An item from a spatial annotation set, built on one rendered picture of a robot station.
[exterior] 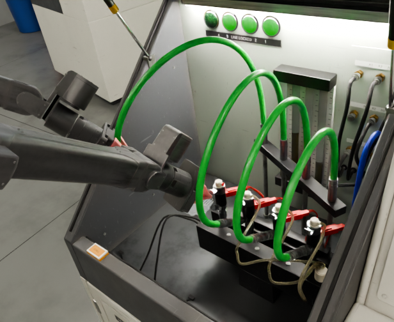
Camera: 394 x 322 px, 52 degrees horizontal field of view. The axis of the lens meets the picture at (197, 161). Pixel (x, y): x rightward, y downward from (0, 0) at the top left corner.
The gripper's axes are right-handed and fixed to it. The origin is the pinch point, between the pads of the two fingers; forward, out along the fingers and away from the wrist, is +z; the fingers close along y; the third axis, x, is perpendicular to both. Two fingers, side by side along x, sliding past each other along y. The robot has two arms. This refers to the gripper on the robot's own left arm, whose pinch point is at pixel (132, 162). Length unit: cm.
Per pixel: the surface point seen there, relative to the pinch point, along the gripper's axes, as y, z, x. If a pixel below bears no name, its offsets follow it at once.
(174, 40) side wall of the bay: 35.0, -2.8, -25.3
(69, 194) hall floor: 176, 17, 106
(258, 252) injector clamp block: -8.5, 34.0, -0.1
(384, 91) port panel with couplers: -4, 35, -45
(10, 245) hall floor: 138, 0, 135
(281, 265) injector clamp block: -13.4, 37.4, -2.1
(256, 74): -7.8, 7.9, -30.9
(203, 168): -17.1, 7.5, -12.1
